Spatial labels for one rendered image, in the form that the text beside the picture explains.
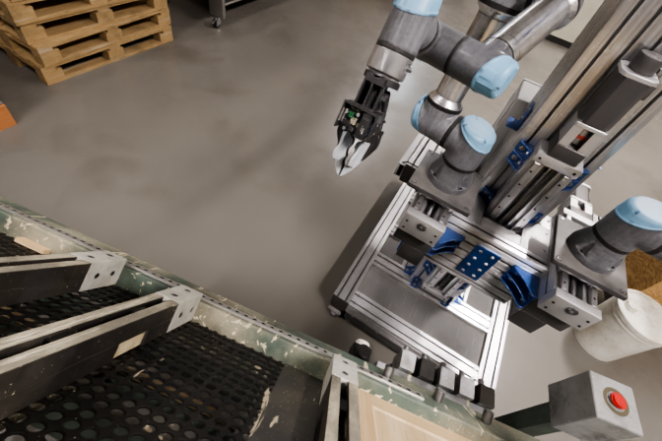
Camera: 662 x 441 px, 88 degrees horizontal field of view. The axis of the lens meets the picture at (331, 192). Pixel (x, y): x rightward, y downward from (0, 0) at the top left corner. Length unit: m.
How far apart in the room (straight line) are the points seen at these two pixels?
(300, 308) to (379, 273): 0.47
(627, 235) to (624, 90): 0.40
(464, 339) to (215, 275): 1.35
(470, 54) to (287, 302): 1.59
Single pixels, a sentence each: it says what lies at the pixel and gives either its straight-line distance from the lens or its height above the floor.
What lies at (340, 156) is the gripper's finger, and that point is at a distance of 0.71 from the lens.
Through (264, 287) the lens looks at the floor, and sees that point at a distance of 2.00.
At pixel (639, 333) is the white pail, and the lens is 2.44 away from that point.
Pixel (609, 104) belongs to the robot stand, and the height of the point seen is 1.45.
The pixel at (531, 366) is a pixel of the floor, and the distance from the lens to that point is 2.39.
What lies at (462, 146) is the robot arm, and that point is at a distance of 1.12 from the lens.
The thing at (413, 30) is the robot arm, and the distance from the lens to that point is 0.64.
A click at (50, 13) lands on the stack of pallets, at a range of 3.41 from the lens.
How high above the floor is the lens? 1.81
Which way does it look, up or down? 48 degrees down
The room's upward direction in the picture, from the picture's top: 16 degrees clockwise
